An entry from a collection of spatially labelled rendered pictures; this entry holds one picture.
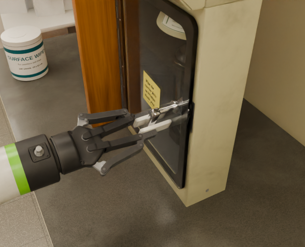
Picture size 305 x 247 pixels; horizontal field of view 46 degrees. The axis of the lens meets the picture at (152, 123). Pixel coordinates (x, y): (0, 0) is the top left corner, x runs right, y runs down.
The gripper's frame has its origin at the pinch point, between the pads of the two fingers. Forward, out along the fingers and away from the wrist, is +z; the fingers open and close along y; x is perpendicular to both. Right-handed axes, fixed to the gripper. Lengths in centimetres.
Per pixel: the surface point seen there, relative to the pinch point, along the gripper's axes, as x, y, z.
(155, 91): -1.0, 6.2, 3.5
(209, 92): -12.6, -2.5, 7.3
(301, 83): 7.3, -0.2, 47.7
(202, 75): -16.4, -0.6, 5.4
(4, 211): 146, 31, -41
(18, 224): 140, 20, -36
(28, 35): 36, 56, -11
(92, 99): 23.2, 20.6, -3.1
